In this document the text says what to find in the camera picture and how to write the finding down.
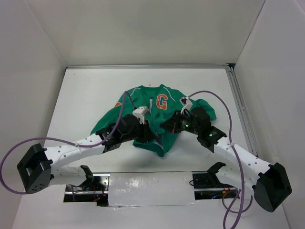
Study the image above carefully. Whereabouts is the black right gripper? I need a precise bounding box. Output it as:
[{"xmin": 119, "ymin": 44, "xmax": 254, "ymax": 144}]
[{"xmin": 161, "ymin": 109, "xmax": 201, "ymax": 135}]

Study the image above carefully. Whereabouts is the silver aluminium rail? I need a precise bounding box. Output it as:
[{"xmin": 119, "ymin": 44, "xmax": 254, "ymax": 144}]
[
  {"xmin": 66, "ymin": 63, "xmax": 236, "ymax": 71},
  {"xmin": 226, "ymin": 63, "xmax": 258, "ymax": 156}
]

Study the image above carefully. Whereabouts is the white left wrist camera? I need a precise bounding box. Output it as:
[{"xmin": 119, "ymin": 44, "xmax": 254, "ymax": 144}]
[{"xmin": 132, "ymin": 106, "xmax": 149, "ymax": 125}]

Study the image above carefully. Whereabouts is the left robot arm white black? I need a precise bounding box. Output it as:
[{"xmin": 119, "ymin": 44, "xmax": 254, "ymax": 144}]
[{"xmin": 17, "ymin": 114, "xmax": 154, "ymax": 194}]

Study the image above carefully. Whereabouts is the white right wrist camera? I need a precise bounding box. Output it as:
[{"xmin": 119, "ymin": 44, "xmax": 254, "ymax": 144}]
[{"xmin": 180, "ymin": 96, "xmax": 193, "ymax": 114}]

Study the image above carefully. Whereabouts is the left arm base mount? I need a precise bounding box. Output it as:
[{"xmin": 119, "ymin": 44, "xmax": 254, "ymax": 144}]
[{"xmin": 63, "ymin": 166, "xmax": 110, "ymax": 207}]

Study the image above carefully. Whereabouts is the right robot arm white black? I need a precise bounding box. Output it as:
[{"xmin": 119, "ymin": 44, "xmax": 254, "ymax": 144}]
[{"xmin": 160, "ymin": 107, "xmax": 292, "ymax": 212}]

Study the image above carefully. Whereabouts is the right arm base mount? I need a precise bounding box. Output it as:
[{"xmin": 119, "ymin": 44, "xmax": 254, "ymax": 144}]
[{"xmin": 189, "ymin": 172, "xmax": 236, "ymax": 200}]

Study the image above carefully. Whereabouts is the green zip-up jacket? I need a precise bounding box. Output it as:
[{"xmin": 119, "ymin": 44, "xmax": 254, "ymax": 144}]
[{"xmin": 90, "ymin": 84, "xmax": 217, "ymax": 157}]

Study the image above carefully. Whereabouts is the silver aluminium right rail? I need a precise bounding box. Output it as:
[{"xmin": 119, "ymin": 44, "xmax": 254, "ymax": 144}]
[{"xmin": 226, "ymin": 63, "xmax": 258, "ymax": 156}]

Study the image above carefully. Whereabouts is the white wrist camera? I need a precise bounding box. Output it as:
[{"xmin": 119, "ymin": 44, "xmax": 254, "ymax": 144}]
[
  {"xmin": 132, "ymin": 106, "xmax": 149, "ymax": 125},
  {"xmin": 180, "ymin": 96, "xmax": 193, "ymax": 114}
]

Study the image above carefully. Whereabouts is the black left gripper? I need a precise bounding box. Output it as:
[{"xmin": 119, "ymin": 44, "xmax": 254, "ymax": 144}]
[{"xmin": 121, "ymin": 119, "xmax": 156, "ymax": 144}]

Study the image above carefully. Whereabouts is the silver aluminium back rail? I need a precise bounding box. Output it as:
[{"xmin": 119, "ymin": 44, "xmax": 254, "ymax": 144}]
[{"xmin": 66, "ymin": 63, "xmax": 236, "ymax": 71}]

